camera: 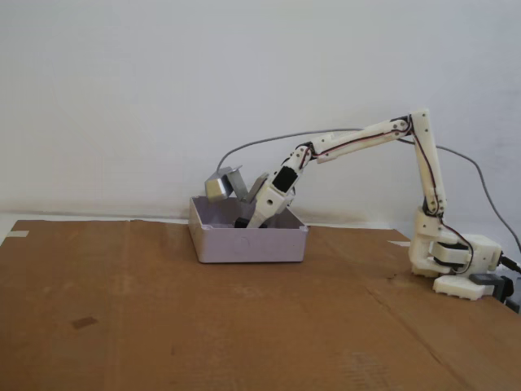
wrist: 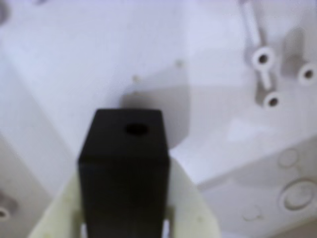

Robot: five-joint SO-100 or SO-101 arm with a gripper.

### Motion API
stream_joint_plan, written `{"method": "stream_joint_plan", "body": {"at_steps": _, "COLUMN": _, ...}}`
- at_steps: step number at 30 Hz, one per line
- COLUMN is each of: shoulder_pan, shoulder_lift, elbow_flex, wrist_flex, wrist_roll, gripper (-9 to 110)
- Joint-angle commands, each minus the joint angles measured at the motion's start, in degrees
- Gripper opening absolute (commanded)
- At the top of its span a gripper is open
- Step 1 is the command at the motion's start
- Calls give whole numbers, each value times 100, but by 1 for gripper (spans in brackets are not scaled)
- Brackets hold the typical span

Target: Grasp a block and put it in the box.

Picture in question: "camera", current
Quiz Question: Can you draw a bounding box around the silver webcam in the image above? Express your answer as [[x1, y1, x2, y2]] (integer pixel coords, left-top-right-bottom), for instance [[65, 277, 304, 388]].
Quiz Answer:
[[203, 169, 233, 204]]

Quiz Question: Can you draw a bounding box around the black block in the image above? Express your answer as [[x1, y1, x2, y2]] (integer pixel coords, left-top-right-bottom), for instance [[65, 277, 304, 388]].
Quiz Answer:
[[234, 217, 269, 230]]

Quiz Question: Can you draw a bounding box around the black power cable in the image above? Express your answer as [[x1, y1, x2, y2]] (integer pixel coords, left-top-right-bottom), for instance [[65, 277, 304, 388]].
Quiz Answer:
[[498, 254, 521, 275]]

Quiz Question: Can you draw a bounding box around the grey webcam cable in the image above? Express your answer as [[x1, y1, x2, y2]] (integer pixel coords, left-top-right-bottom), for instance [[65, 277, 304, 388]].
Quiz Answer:
[[215, 129, 521, 248]]

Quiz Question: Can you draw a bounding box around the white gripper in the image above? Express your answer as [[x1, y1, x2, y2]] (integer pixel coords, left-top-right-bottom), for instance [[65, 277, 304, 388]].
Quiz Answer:
[[248, 185, 294, 230]]

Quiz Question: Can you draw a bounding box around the grey table clamp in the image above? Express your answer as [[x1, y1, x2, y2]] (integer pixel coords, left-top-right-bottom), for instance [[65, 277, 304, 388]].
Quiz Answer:
[[469, 272, 521, 315]]

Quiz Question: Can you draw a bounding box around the brown cardboard sheet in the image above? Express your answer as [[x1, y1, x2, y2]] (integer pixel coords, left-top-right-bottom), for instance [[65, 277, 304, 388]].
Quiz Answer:
[[0, 218, 521, 391]]

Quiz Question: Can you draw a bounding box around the grey webcam mount clip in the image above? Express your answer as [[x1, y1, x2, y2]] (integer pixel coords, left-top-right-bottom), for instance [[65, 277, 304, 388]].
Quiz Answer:
[[223, 165, 269, 204]]

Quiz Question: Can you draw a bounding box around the pale grey plastic box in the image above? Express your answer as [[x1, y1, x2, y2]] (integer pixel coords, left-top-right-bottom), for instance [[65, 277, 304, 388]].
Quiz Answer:
[[188, 195, 309, 265]]

